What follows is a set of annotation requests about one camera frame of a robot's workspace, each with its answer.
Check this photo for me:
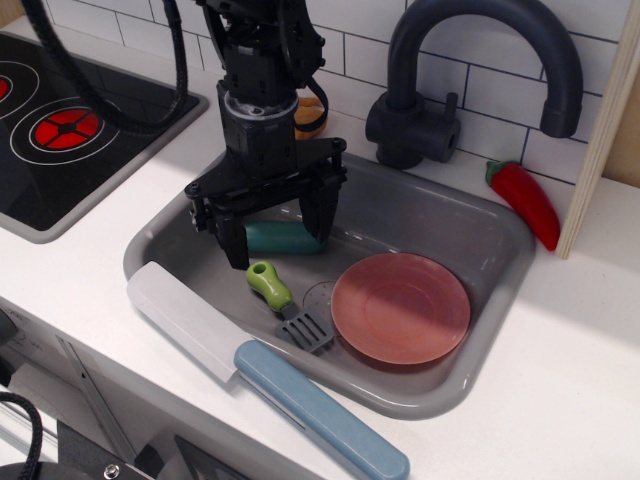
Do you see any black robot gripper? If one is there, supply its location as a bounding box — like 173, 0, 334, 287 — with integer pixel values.
185, 80, 346, 270

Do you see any green handled grey spatula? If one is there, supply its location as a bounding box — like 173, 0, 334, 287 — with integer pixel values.
246, 261, 335, 353

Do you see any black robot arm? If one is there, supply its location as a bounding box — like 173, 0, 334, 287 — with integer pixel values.
185, 1, 346, 270

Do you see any grey plastic sink basin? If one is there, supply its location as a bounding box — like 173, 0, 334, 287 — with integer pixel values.
124, 154, 535, 420

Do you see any pink round plate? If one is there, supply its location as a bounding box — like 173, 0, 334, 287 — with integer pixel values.
331, 253, 471, 365

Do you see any teal plastic container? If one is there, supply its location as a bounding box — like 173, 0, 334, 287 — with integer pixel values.
244, 221, 327, 255

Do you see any orange yellow toy food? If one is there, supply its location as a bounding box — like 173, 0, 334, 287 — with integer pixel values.
294, 97, 327, 140

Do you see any dark grey faucet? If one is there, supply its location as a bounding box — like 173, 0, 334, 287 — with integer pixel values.
365, 1, 583, 170

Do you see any black toy stove top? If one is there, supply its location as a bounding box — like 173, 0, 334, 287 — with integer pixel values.
1, 33, 208, 244

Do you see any red toy chili pepper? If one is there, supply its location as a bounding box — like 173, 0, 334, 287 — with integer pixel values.
485, 161, 561, 251

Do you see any light wooden side panel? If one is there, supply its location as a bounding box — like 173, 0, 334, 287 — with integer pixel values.
556, 0, 639, 260

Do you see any blue handled white toy knife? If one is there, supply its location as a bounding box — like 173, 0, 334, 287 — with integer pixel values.
127, 262, 410, 479

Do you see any black corrugated cable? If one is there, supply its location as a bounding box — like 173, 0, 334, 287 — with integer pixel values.
19, 0, 190, 136

